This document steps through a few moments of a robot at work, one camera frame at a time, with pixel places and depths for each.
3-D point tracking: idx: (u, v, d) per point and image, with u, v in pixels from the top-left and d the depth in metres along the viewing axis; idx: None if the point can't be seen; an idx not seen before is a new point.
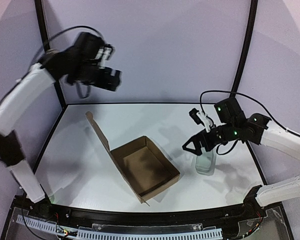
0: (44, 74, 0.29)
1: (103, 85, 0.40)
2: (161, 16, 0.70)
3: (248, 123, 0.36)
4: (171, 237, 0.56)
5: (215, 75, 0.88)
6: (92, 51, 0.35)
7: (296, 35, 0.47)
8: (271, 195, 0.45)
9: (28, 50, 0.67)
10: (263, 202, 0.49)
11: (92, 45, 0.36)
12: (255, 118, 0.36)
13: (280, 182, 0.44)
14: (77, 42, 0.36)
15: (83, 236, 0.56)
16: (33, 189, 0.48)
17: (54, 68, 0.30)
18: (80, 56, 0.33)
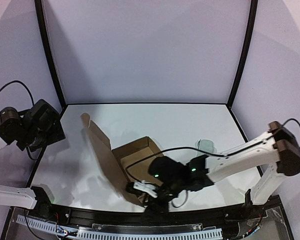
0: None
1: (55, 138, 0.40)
2: (162, 15, 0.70)
3: (194, 178, 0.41)
4: (172, 237, 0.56)
5: (215, 75, 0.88)
6: (46, 122, 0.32)
7: (296, 36, 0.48)
8: (260, 197, 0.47)
9: (28, 49, 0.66)
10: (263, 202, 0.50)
11: (48, 116, 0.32)
12: (195, 168, 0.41)
13: (261, 180, 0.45)
14: (35, 106, 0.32)
15: (83, 235, 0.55)
16: (20, 200, 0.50)
17: (5, 133, 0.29)
18: (29, 124, 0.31)
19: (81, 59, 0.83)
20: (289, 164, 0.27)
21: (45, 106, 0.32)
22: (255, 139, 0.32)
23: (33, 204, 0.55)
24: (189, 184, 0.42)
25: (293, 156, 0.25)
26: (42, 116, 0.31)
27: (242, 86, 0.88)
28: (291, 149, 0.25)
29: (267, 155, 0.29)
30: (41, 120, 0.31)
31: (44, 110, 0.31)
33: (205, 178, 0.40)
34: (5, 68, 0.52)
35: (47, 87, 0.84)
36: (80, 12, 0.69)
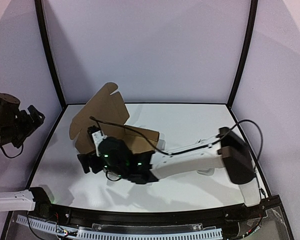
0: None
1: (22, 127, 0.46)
2: (162, 16, 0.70)
3: (139, 171, 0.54)
4: (172, 237, 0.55)
5: (215, 75, 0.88)
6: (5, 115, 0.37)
7: (296, 36, 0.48)
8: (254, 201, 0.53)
9: (28, 49, 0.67)
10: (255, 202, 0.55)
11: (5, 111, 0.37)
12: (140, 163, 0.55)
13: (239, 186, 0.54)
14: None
15: (83, 236, 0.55)
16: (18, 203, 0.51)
17: None
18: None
19: (81, 59, 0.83)
20: (238, 170, 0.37)
21: None
22: (202, 152, 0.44)
23: (33, 206, 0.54)
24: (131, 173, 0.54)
25: (235, 160, 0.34)
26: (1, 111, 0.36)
27: (242, 86, 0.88)
28: (234, 156, 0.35)
29: (204, 160, 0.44)
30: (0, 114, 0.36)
31: None
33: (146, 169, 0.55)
34: (5, 68, 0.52)
35: (47, 87, 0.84)
36: (80, 12, 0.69)
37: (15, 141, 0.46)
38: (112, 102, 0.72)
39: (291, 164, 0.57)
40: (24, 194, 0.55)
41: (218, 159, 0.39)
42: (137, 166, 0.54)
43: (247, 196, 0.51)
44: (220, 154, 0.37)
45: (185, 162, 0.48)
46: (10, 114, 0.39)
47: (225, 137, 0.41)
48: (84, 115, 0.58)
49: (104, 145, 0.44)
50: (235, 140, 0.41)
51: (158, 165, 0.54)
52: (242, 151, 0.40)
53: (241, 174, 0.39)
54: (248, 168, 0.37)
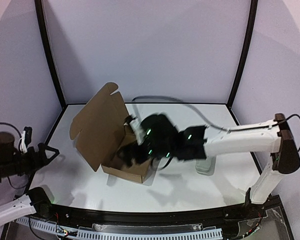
0: None
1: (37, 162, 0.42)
2: (162, 16, 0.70)
3: (188, 145, 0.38)
4: (171, 237, 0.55)
5: (215, 75, 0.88)
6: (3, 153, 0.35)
7: (296, 36, 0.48)
8: (263, 197, 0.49)
9: (28, 50, 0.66)
10: (262, 201, 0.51)
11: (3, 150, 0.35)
12: (190, 135, 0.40)
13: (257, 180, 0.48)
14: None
15: (83, 236, 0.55)
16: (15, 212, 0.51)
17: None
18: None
19: (81, 59, 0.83)
20: (287, 158, 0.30)
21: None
22: (262, 132, 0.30)
23: (34, 209, 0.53)
24: (178, 149, 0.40)
25: (293, 145, 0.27)
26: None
27: (242, 86, 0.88)
28: (293, 138, 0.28)
29: (262, 143, 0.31)
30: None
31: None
33: (200, 148, 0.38)
34: (5, 68, 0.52)
35: (47, 87, 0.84)
36: (80, 12, 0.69)
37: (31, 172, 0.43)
38: (113, 103, 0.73)
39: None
40: (22, 201, 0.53)
41: (278, 142, 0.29)
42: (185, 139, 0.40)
43: (259, 194, 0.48)
44: (278, 136, 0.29)
45: (239, 141, 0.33)
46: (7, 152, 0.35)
47: (282, 124, 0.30)
48: (88, 114, 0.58)
49: (146, 122, 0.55)
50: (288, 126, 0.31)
51: (213, 141, 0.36)
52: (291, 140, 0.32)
53: (285, 165, 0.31)
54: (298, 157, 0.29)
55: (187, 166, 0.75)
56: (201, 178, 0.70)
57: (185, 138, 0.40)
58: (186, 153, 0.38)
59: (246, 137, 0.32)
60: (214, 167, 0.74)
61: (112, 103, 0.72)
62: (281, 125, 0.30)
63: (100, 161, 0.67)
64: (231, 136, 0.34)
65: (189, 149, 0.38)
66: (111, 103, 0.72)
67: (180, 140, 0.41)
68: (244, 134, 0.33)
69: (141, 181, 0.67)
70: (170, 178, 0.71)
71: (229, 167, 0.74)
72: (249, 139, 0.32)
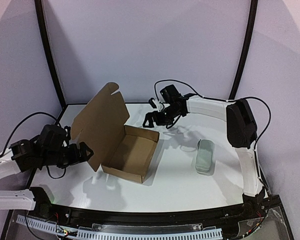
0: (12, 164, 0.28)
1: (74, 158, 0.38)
2: (162, 16, 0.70)
3: (180, 100, 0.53)
4: (172, 237, 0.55)
5: (215, 75, 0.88)
6: (55, 144, 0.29)
7: (296, 36, 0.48)
8: (253, 182, 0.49)
9: (28, 50, 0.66)
10: (255, 191, 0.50)
11: (58, 141, 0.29)
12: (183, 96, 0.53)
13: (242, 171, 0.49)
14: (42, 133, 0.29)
15: (82, 235, 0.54)
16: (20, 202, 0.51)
17: (24, 164, 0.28)
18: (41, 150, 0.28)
19: (81, 59, 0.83)
20: (233, 131, 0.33)
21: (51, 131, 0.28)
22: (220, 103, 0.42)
23: (33, 206, 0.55)
24: (173, 106, 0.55)
25: (233, 116, 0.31)
26: (54, 138, 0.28)
27: (242, 86, 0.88)
28: (235, 111, 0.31)
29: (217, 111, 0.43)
30: (52, 142, 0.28)
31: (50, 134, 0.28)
33: (184, 104, 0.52)
34: (5, 69, 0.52)
35: (48, 87, 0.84)
36: (80, 12, 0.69)
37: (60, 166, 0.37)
38: (112, 101, 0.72)
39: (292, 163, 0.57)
40: (24, 194, 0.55)
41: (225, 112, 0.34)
42: (179, 99, 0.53)
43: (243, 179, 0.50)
44: None
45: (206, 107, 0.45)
46: (58, 143, 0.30)
47: (241, 105, 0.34)
48: (88, 112, 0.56)
49: (169, 89, 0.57)
50: (249, 108, 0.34)
51: (191, 102, 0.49)
52: (252, 122, 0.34)
53: (236, 139, 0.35)
54: (242, 134, 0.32)
55: (187, 166, 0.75)
56: (201, 178, 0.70)
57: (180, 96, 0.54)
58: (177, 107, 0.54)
59: (208, 103, 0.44)
60: (214, 167, 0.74)
61: (111, 101, 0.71)
62: (237, 103, 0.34)
63: (100, 161, 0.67)
64: (202, 101, 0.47)
65: (178, 104, 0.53)
66: (111, 100, 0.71)
67: (175, 97, 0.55)
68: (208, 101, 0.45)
69: (141, 180, 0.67)
70: (170, 178, 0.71)
71: (229, 167, 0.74)
72: (210, 105, 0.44)
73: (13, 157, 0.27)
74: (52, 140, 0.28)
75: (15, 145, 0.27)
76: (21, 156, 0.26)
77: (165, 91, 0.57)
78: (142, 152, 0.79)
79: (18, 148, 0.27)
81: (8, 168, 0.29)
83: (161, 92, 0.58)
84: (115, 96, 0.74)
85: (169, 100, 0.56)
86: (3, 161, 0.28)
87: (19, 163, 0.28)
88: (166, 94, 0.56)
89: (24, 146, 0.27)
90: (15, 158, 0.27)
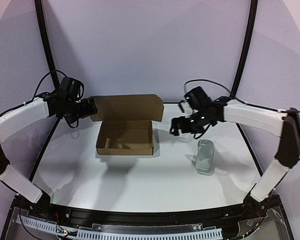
0: (38, 108, 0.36)
1: (85, 113, 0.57)
2: (162, 15, 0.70)
3: (214, 104, 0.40)
4: (172, 237, 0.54)
5: (214, 75, 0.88)
6: (74, 91, 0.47)
7: (297, 35, 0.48)
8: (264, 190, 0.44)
9: (27, 49, 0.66)
10: (260, 197, 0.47)
11: (74, 87, 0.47)
12: (218, 100, 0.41)
13: (263, 182, 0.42)
14: (62, 83, 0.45)
15: (83, 235, 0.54)
16: (29, 189, 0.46)
17: (53, 104, 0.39)
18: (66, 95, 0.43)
19: (81, 59, 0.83)
20: (286, 148, 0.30)
21: (70, 80, 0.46)
22: (270, 113, 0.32)
23: (38, 199, 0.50)
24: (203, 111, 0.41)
25: (291, 131, 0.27)
26: (72, 87, 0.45)
27: (242, 86, 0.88)
28: (294, 126, 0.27)
29: (265, 124, 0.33)
30: (71, 90, 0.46)
31: (70, 82, 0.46)
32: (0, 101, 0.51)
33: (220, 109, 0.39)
34: (4, 68, 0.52)
35: (47, 87, 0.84)
36: (80, 12, 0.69)
37: (74, 118, 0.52)
38: (151, 105, 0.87)
39: None
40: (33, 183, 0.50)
41: (280, 126, 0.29)
42: (216, 102, 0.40)
43: (261, 187, 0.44)
44: (282, 119, 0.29)
45: (250, 116, 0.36)
46: (74, 92, 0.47)
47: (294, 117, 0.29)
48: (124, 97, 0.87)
49: (198, 92, 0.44)
50: None
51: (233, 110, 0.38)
52: None
53: (284, 157, 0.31)
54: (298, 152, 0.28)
55: (187, 166, 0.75)
56: (201, 178, 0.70)
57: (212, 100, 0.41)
58: (211, 112, 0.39)
59: (254, 113, 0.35)
60: (214, 167, 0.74)
61: (148, 103, 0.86)
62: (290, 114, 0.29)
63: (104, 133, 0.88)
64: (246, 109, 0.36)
65: (212, 108, 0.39)
66: (147, 103, 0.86)
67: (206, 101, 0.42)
68: (255, 109, 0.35)
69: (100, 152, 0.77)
70: (170, 178, 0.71)
71: (228, 166, 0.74)
72: (257, 117, 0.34)
73: (43, 100, 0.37)
74: (73, 88, 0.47)
75: (40, 96, 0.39)
76: (50, 96, 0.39)
77: (190, 95, 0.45)
78: (130, 143, 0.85)
79: (44, 96, 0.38)
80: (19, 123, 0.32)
81: (33, 114, 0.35)
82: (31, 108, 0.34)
83: (186, 96, 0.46)
84: (154, 101, 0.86)
85: (195, 104, 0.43)
86: (35, 104, 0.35)
87: (49, 106, 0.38)
88: (191, 98, 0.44)
89: (49, 94, 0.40)
90: (46, 98, 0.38)
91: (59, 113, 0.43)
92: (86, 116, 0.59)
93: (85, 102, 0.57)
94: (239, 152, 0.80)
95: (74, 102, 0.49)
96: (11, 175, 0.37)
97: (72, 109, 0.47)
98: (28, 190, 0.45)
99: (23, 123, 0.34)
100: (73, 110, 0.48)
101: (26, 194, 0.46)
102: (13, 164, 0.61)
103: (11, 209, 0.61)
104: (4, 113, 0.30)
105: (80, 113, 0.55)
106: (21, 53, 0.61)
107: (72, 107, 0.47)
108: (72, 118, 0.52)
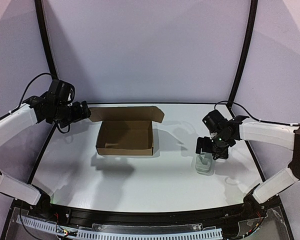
0: (26, 116, 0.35)
1: (78, 116, 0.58)
2: (161, 15, 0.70)
3: (229, 124, 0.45)
4: (171, 237, 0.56)
5: (215, 75, 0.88)
6: (64, 94, 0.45)
7: (297, 35, 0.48)
8: (268, 193, 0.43)
9: (28, 50, 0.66)
10: (261, 198, 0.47)
11: (64, 90, 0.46)
12: (234, 119, 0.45)
13: (267, 184, 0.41)
14: (50, 87, 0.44)
15: (83, 236, 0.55)
16: (26, 192, 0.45)
17: (40, 110, 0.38)
18: (55, 99, 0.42)
19: (81, 59, 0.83)
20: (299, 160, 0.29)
21: (60, 83, 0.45)
22: (283, 127, 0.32)
23: (36, 201, 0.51)
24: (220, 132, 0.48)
25: None
26: (61, 89, 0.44)
27: (242, 86, 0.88)
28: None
29: (277, 138, 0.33)
30: (61, 93, 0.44)
31: (60, 85, 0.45)
32: (0, 100, 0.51)
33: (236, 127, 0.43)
34: (4, 68, 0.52)
35: (47, 87, 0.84)
36: (80, 12, 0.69)
37: (64, 121, 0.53)
38: (150, 112, 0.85)
39: None
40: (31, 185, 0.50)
41: (292, 139, 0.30)
42: (231, 121, 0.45)
43: (265, 190, 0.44)
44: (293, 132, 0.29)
45: (263, 131, 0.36)
46: (65, 95, 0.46)
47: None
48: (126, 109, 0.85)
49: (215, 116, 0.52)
50: None
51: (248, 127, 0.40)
52: None
53: (299, 172, 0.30)
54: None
55: (186, 166, 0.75)
56: (201, 178, 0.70)
57: (228, 120, 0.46)
58: (226, 132, 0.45)
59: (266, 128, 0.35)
60: (214, 167, 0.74)
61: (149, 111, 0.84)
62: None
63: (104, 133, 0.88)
64: (258, 125, 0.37)
65: (228, 128, 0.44)
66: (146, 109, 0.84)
67: (222, 122, 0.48)
68: (267, 125, 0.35)
69: (100, 153, 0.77)
70: (170, 178, 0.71)
71: (228, 166, 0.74)
72: (269, 131, 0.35)
73: (30, 106, 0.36)
74: (64, 92, 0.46)
75: (27, 100, 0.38)
76: (38, 101, 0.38)
77: (208, 118, 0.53)
78: (128, 143, 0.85)
79: (32, 101, 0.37)
80: (6, 134, 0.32)
81: (21, 122, 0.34)
82: (16, 118, 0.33)
83: (205, 120, 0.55)
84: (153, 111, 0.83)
85: (214, 126, 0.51)
86: (20, 112, 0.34)
87: (36, 112, 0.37)
88: (210, 120, 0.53)
89: (37, 98, 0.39)
90: (33, 104, 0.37)
91: (48, 117, 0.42)
92: (79, 120, 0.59)
93: (77, 105, 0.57)
94: (239, 152, 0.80)
95: (64, 105, 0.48)
96: (5, 183, 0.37)
97: (62, 113, 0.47)
98: (25, 193, 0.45)
99: (12, 133, 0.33)
100: (63, 114, 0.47)
101: (23, 197, 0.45)
102: (10, 166, 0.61)
103: (11, 209, 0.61)
104: None
105: (71, 116, 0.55)
106: (21, 53, 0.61)
107: (61, 111, 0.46)
108: (63, 121, 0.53)
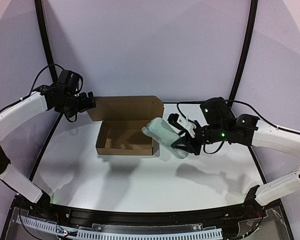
0: (38, 102, 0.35)
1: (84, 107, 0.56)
2: (161, 15, 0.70)
3: (239, 127, 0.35)
4: (171, 237, 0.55)
5: (214, 75, 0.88)
6: (73, 84, 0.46)
7: (297, 36, 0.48)
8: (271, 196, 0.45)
9: (28, 49, 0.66)
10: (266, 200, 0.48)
11: (73, 80, 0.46)
12: (243, 120, 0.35)
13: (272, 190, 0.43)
14: (60, 76, 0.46)
15: (83, 235, 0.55)
16: (29, 189, 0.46)
17: (50, 97, 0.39)
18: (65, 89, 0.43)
19: (81, 59, 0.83)
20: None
21: (70, 72, 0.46)
22: None
23: (38, 199, 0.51)
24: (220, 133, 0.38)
25: None
26: (71, 79, 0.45)
27: (242, 86, 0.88)
28: None
29: (295, 148, 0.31)
30: (70, 83, 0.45)
31: (69, 75, 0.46)
32: (0, 100, 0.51)
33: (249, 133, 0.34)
34: (4, 68, 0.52)
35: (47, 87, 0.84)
36: (80, 12, 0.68)
37: (72, 112, 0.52)
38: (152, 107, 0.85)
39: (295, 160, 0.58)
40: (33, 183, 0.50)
41: None
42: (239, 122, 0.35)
43: (271, 196, 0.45)
44: None
45: (282, 141, 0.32)
46: (73, 86, 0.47)
47: None
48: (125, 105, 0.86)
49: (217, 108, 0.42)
50: None
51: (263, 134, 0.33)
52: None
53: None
54: None
55: (186, 166, 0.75)
56: (201, 178, 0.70)
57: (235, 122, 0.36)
58: (236, 137, 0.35)
59: (287, 138, 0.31)
60: (213, 167, 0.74)
61: (151, 102, 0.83)
62: None
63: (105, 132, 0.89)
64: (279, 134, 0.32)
65: (238, 132, 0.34)
66: (148, 105, 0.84)
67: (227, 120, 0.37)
68: (288, 135, 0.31)
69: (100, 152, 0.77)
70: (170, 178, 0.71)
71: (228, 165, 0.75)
72: (286, 141, 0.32)
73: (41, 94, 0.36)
74: (72, 84, 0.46)
75: (38, 89, 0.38)
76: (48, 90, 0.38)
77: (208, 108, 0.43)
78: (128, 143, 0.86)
79: (42, 90, 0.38)
80: (16, 121, 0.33)
81: (32, 109, 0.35)
82: (28, 104, 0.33)
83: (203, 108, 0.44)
84: (154, 101, 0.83)
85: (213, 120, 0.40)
86: (31, 99, 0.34)
87: (47, 100, 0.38)
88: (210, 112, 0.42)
89: (46, 87, 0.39)
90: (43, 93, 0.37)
91: (57, 106, 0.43)
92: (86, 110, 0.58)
93: (84, 96, 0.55)
94: (239, 151, 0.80)
95: (73, 96, 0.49)
96: (10, 177, 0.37)
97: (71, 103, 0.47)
98: (28, 191, 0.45)
99: (24, 118, 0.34)
100: (71, 104, 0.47)
101: (26, 194, 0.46)
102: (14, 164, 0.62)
103: (11, 209, 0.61)
104: (2, 110, 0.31)
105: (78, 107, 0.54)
106: (21, 53, 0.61)
107: (70, 100, 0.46)
108: (70, 113, 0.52)
